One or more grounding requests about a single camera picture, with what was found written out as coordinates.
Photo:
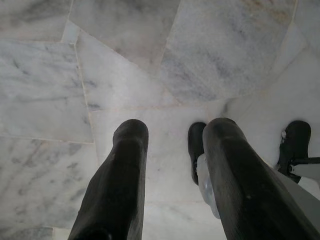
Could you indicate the clear plastic piece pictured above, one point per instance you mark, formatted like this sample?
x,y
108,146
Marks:
x,y
207,185

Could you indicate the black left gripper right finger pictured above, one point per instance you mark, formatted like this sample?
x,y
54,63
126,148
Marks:
x,y
240,180

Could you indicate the grey robot right leg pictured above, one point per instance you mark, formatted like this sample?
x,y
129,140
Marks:
x,y
308,167

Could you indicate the black robot right foot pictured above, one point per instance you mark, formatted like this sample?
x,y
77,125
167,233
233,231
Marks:
x,y
296,142

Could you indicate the black robot foot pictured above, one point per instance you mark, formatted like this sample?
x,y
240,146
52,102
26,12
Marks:
x,y
296,142
196,145

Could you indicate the black robot left foot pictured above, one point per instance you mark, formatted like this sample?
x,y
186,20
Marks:
x,y
196,145

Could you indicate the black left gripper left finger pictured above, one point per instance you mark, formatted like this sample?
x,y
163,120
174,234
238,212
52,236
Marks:
x,y
120,180

